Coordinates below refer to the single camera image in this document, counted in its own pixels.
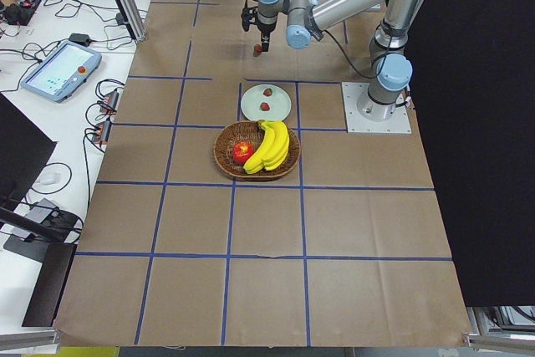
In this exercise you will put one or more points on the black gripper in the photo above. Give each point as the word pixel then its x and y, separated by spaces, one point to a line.
pixel 265 28

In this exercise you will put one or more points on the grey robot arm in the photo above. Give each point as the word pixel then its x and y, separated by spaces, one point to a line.
pixel 311 19

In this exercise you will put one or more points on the light green plate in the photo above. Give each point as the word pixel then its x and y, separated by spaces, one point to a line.
pixel 266 102

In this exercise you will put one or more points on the brown wicker basket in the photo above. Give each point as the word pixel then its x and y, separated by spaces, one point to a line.
pixel 249 131

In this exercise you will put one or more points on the red apple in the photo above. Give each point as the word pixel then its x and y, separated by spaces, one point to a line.
pixel 242 151

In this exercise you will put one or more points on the yellow banana bunch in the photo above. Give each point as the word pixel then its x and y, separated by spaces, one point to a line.
pixel 273 150

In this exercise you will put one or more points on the usb hub upper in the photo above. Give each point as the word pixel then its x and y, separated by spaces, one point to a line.
pixel 108 104

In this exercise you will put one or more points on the usb hub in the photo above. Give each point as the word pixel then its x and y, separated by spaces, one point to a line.
pixel 102 133
pixel 108 104

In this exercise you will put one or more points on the black power adapter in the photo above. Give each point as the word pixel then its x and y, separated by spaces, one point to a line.
pixel 80 38

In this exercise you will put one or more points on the usb hub lower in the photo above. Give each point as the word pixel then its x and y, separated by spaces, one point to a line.
pixel 102 133

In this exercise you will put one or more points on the blue teach pendant near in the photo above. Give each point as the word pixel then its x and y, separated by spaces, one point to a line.
pixel 63 71

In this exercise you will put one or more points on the black curtain panel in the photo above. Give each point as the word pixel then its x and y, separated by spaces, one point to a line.
pixel 473 88

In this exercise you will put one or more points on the black electronics board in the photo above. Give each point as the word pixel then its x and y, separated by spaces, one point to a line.
pixel 20 13

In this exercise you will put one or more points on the brown paper table cover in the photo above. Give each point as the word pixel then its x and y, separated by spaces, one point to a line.
pixel 348 249

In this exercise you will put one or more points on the white charger block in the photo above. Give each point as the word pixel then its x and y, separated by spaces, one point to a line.
pixel 50 178

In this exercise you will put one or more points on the black monitor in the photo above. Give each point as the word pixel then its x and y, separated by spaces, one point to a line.
pixel 25 151

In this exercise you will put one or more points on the grey dock box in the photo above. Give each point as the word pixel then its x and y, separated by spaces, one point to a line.
pixel 38 222

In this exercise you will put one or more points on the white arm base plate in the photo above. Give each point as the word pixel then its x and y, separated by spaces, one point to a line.
pixel 376 123

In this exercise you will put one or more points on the aluminium rail bottom right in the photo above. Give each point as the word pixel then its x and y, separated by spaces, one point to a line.
pixel 507 343

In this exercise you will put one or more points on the aluminium rail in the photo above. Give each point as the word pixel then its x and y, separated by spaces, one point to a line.
pixel 507 343
pixel 32 342

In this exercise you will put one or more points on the aluminium rail bottom left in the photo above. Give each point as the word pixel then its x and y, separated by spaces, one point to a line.
pixel 32 342

